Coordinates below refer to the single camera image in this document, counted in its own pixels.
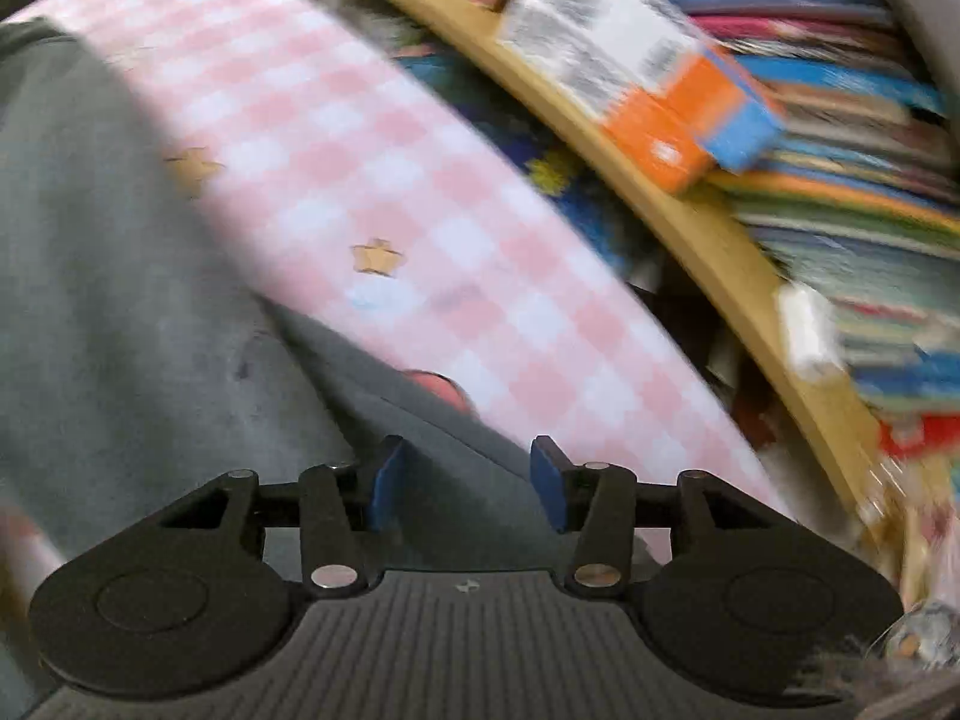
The grey pants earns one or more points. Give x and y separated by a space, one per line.
150 315

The pink checkered desk mat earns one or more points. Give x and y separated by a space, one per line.
375 187

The blue yellow patterned item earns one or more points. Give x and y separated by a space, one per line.
570 187

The wooden bookshelf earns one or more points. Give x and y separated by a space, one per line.
712 240

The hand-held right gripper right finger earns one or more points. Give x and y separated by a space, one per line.
551 484

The row of colourful books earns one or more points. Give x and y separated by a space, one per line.
862 240

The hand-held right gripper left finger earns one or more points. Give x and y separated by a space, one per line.
386 484

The grey fluffy cloth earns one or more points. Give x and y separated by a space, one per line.
840 671

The white charger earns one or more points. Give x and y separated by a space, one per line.
806 330

